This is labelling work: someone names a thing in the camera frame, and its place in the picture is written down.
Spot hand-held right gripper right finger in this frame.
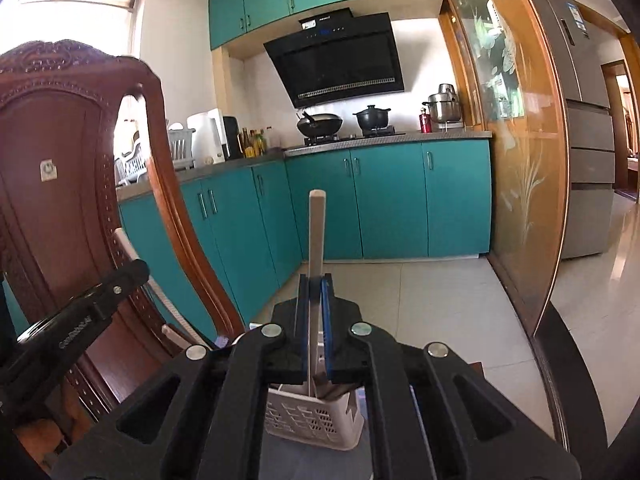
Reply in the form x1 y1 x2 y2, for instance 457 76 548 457
320 272 583 480

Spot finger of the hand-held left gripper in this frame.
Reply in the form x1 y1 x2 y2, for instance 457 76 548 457
75 260 151 322

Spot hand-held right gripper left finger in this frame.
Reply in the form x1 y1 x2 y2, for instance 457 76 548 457
52 272 313 480

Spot cream textured chopstick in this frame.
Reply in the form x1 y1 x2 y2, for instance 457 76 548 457
161 325 191 349
112 227 211 348

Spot white plastic utensil holder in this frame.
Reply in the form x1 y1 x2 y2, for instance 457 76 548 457
263 382 365 451

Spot chipped cream chopstick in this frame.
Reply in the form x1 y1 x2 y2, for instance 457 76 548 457
306 189 328 398

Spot carved wooden chair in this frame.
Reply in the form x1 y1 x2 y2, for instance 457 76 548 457
0 39 246 461

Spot teal kitchen base cabinets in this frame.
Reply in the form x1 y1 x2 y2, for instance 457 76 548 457
117 139 493 343

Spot white dish rack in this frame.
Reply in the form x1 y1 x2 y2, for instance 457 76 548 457
115 127 197 187

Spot white kitchen appliance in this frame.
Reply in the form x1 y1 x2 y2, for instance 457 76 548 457
186 108 226 169

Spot black kitchen appliance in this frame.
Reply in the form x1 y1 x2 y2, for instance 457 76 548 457
222 116 245 161

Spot row of condiment bottles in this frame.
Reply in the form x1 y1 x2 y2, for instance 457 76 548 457
240 126 282 159

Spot gas stove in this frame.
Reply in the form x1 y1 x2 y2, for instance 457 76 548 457
299 129 409 144

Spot black wok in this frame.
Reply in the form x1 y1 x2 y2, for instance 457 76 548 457
296 111 345 139

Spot black lidded pot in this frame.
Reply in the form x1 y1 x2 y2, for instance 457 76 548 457
353 105 392 131

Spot grey kitchen countertop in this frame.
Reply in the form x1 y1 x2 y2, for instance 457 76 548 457
116 129 494 202

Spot wooden framed glass door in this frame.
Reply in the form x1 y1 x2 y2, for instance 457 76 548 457
434 0 572 337

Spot stainless steel pot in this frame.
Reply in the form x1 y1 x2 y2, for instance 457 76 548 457
422 83 462 125

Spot black range hood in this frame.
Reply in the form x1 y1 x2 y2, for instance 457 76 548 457
263 7 406 110

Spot window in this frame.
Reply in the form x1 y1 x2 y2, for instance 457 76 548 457
19 0 144 57

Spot silver refrigerator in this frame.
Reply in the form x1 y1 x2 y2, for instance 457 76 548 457
527 0 617 261

